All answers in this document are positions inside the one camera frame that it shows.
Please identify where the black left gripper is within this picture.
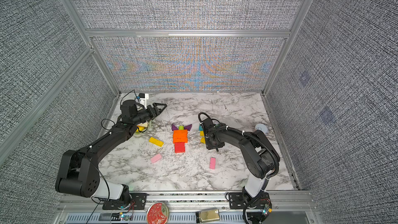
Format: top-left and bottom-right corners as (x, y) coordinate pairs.
(132, 103), (167, 126)

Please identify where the orange block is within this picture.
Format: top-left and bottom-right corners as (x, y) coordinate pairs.
(173, 138), (188, 144)
(174, 130), (188, 135)
(173, 133), (188, 140)

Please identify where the red block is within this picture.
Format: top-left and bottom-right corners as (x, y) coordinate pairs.
(175, 147), (185, 153)
(174, 143), (185, 150)

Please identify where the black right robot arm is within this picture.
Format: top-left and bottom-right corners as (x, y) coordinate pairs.
(199, 117), (280, 208)

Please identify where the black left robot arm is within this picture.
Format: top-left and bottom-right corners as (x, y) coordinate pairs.
(55, 100), (167, 202)

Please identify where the pink block right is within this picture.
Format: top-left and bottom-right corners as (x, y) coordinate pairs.
(209, 157), (216, 170)

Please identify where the pink block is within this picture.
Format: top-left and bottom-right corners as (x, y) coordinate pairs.
(150, 153), (162, 164)
(209, 157), (216, 170)

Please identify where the green wavy plate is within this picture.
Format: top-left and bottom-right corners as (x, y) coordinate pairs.
(117, 111), (151, 135)

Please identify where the white lidded cup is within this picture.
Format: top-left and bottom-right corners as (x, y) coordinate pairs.
(255, 123), (269, 134)

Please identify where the pink block left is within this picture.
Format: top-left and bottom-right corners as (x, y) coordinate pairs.
(150, 153), (162, 164)

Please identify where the gold metal box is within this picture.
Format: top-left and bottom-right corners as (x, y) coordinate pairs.
(195, 208), (220, 224)

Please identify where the red round tin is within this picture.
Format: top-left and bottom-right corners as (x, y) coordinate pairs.
(146, 202), (170, 224)

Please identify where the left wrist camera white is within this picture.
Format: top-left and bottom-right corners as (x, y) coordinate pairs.
(137, 93), (149, 108)

